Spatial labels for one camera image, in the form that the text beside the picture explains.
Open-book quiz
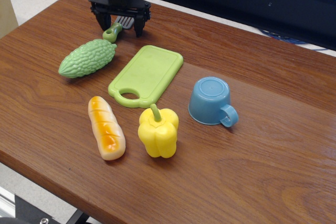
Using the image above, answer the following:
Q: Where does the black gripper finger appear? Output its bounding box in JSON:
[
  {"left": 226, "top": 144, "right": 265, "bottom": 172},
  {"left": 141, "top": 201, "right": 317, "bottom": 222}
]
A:
[
  {"left": 95, "top": 13, "right": 111, "bottom": 31},
  {"left": 133, "top": 15, "right": 146, "bottom": 37}
]

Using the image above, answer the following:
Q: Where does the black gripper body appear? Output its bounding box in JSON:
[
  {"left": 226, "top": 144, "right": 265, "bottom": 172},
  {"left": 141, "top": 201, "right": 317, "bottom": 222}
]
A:
[{"left": 88, "top": 0, "right": 151, "bottom": 21}]

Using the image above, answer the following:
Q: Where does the toy spatula green handle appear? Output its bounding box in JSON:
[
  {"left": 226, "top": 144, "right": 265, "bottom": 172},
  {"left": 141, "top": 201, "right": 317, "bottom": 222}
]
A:
[{"left": 102, "top": 16, "right": 134, "bottom": 43}]

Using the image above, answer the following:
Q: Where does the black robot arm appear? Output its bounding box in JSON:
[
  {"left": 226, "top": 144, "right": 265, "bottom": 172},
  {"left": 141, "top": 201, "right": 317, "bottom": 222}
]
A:
[{"left": 88, "top": 0, "right": 151, "bottom": 37}]

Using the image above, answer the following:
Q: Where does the light green cutting board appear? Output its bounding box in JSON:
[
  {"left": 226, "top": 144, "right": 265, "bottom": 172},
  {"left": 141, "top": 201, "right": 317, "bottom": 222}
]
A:
[{"left": 108, "top": 45, "right": 183, "bottom": 108}]

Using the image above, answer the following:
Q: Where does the green toy bitter gourd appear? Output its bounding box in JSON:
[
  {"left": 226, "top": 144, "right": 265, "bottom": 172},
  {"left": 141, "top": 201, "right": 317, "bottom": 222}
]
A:
[{"left": 58, "top": 39, "right": 117, "bottom": 78}]

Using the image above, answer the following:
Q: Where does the beige cabinet side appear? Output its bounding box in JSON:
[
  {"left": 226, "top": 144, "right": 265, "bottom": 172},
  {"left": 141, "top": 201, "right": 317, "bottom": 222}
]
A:
[{"left": 0, "top": 0, "right": 18, "bottom": 38}]

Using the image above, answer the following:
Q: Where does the blue toy cup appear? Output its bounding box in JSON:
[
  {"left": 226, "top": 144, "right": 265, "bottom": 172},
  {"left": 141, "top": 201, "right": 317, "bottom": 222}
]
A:
[{"left": 188, "top": 77, "right": 239, "bottom": 127}]

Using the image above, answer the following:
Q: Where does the yellow toy bell pepper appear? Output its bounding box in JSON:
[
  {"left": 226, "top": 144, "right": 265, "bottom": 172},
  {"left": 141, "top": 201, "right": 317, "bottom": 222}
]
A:
[{"left": 138, "top": 104, "right": 179, "bottom": 158}]

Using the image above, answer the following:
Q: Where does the toy bread baguette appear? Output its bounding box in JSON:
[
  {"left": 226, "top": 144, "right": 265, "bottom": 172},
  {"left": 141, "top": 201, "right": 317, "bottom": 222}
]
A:
[{"left": 88, "top": 96, "right": 126, "bottom": 161}]

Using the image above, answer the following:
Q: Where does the dark blue metal beam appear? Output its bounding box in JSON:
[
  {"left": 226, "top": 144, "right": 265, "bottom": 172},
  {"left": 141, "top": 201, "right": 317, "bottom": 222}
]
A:
[{"left": 163, "top": 0, "right": 335, "bottom": 50}]

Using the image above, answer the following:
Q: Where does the blue cables bundle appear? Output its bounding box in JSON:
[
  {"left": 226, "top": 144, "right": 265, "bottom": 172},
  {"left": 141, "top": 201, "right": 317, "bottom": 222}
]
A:
[{"left": 258, "top": 28, "right": 330, "bottom": 53}]

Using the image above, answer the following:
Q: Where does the black table leg bracket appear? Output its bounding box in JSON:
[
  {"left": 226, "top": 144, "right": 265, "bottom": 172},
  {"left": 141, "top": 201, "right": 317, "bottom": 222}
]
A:
[{"left": 15, "top": 196, "right": 89, "bottom": 224}]

